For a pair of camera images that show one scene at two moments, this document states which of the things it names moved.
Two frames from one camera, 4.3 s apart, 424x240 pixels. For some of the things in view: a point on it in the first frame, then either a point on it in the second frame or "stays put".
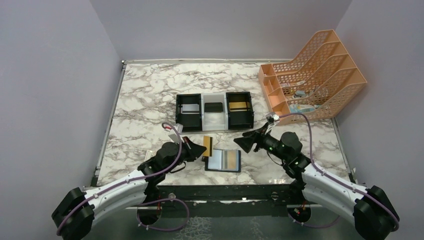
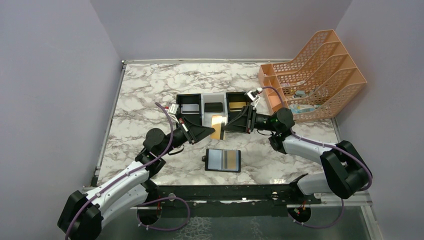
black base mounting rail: [259, 200] stays put
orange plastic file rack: [318, 83] stays put
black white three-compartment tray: [214, 111] stays put
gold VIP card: [207, 142] → [216, 122]
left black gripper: [189, 149] → [187, 130]
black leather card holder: [223, 160] stays put
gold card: [239, 106] stays put
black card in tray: [213, 107] stays put
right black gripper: [257, 141] → [248, 119]
